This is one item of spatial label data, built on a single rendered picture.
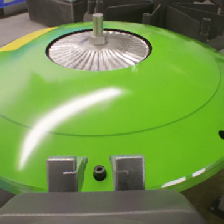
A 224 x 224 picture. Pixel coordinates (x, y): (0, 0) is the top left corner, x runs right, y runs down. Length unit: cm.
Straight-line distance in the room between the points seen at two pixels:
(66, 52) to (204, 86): 13
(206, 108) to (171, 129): 4
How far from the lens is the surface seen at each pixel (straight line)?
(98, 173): 18
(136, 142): 20
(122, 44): 30
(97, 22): 28
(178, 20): 65
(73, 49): 29
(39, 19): 94
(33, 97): 23
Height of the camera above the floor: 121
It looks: 36 degrees down
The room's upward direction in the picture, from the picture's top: straight up
